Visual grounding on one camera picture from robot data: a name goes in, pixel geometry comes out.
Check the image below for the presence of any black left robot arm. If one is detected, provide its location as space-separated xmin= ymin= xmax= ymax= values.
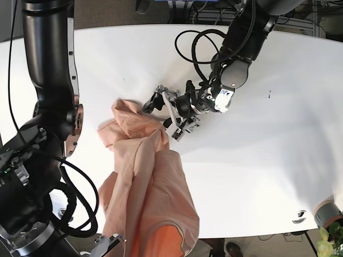
xmin=143 ymin=1 xmax=301 ymax=140

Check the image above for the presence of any green potted plant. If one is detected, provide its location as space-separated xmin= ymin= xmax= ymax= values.
xmin=317 ymin=221 xmax=342 ymax=257

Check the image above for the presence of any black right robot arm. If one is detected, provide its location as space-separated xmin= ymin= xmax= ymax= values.
xmin=1 ymin=1 xmax=98 ymax=256

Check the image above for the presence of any salmon pink T-shirt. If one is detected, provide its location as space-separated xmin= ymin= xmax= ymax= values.
xmin=98 ymin=100 xmax=199 ymax=256

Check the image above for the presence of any right silver table grommet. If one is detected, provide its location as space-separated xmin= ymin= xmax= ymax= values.
xmin=292 ymin=210 xmax=308 ymax=224

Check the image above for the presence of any grey plant pot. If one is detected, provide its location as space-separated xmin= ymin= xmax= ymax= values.
xmin=313 ymin=201 xmax=342 ymax=229

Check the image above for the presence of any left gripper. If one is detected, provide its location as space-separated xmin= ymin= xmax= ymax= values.
xmin=142 ymin=85 xmax=200 ymax=141

